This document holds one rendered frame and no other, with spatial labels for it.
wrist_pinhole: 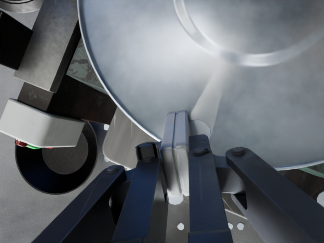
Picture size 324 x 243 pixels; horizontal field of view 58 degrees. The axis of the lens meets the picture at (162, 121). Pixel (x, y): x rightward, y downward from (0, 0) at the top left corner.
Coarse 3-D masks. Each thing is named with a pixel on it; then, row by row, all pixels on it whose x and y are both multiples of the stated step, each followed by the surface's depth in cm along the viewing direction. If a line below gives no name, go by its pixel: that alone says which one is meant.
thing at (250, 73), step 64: (128, 0) 24; (192, 0) 23; (256, 0) 22; (320, 0) 22; (128, 64) 24; (192, 64) 23; (256, 64) 22; (320, 64) 22; (256, 128) 22; (320, 128) 22
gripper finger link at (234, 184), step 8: (192, 136) 18; (200, 136) 18; (192, 144) 17; (200, 144) 17; (208, 144) 17; (216, 160) 15; (224, 160) 14; (216, 168) 14; (224, 168) 14; (224, 176) 14; (232, 176) 14; (224, 184) 14; (232, 184) 14; (240, 184) 14; (224, 192) 14; (232, 192) 14; (240, 192) 14
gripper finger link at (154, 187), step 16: (144, 144) 15; (144, 160) 15; (160, 160) 15; (144, 176) 13; (160, 176) 14; (128, 192) 12; (144, 192) 12; (160, 192) 13; (128, 208) 11; (144, 208) 11; (160, 208) 12; (128, 224) 10; (144, 224) 10; (160, 224) 12; (112, 240) 9; (128, 240) 9; (144, 240) 9; (160, 240) 11
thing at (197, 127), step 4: (196, 120) 23; (192, 124) 23; (196, 124) 23; (200, 124) 23; (204, 124) 23; (192, 128) 23; (196, 128) 23; (200, 128) 23; (204, 128) 23; (208, 128) 23; (192, 132) 23; (196, 132) 23; (200, 132) 23; (204, 132) 23; (208, 132) 23; (208, 136) 23
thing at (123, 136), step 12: (120, 120) 24; (108, 132) 24; (120, 132) 24; (132, 132) 24; (144, 132) 23; (108, 144) 24; (120, 144) 24; (132, 144) 24; (108, 156) 24; (120, 156) 24; (132, 156) 23; (132, 168) 23; (228, 204) 22
